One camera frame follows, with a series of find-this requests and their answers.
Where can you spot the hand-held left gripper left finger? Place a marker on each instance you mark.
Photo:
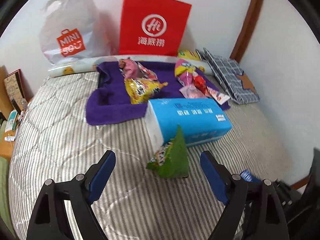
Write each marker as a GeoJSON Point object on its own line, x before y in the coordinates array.
{"type": "Point", "coordinates": [101, 175]}

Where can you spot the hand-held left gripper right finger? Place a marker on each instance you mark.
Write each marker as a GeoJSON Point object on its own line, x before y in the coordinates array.
{"type": "Point", "coordinates": [215, 177]}

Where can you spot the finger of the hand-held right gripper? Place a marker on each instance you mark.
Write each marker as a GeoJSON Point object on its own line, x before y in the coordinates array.
{"type": "Point", "coordinates": [246, 175]}

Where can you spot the green snack packet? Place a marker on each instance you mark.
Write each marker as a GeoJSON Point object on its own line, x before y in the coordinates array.
{"type": "Point", "coordinates": [172, 157]}

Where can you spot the pink snack packet blue logo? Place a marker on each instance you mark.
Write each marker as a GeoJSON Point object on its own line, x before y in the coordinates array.
{"type": "Point", "coordinates": [183, 72]}

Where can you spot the blue tissue pack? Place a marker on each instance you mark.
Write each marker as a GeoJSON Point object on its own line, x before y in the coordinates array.
{"type": "Point", "coordinates": [190, 120]}

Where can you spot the purple towel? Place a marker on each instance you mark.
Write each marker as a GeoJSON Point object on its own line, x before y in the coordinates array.
{"type": "Point", "coordinates": [112, 107]}

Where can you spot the red and white snack packet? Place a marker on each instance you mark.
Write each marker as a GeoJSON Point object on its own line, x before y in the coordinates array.
{"type": "Point", "coordinates": [218, 95]}

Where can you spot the pale pink snack packet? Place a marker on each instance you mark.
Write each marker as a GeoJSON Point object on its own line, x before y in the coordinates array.
{"type": "Point", "coordinates": [191, 92]}

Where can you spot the yellow patterned snack packet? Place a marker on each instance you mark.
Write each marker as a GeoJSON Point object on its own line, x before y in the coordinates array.
{"type": "Point", "coordinates": [142, 90]}

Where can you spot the small red snack packet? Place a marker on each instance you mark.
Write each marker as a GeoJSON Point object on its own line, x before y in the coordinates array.
{"type": "Point", "coordinates": [200, 82]}

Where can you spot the wooden bedside table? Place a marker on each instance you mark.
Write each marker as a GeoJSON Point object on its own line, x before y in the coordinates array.
{"type": "Point", "coordinates": [6, 146]}

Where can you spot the grey plaid cloth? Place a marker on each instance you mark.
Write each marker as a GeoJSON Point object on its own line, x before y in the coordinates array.
{"type": "Point", "coordinates": [230, 77]}

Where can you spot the white and teal box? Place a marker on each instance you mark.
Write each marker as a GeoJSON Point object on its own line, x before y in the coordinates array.
{"type": "Point", "coordinates": [12, 121]}

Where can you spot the plain pink snack packet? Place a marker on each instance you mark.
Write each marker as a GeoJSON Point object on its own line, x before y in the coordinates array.
{"type": "Point", "coordinates": [128, 68]}

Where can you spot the rolled printed plastic tablecloth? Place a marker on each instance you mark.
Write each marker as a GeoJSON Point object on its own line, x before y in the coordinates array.
{"type": "Point", "coordinates": [75, 67]}

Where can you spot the brown patterned book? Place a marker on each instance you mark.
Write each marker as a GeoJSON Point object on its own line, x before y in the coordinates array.
{"type": "Point", "coordinates": [13, 90]}

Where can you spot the yellow snack bag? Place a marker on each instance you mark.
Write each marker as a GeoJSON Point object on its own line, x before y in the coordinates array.
{"type": "Point", "coordinates": [190, 54]}

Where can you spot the white plastic shopping bag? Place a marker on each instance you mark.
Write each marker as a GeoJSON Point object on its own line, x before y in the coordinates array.
{"type": "Point", "coordinates": [70, 25]}

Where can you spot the red paper bag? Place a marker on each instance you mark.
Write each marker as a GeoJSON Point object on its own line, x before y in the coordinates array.
{"type": "Point", "coordinates": [155, 25]}

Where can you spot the brown wooden door frame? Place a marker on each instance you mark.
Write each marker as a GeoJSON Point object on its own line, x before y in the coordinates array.
{"type": "Point", "coordinates": [250, 17]}

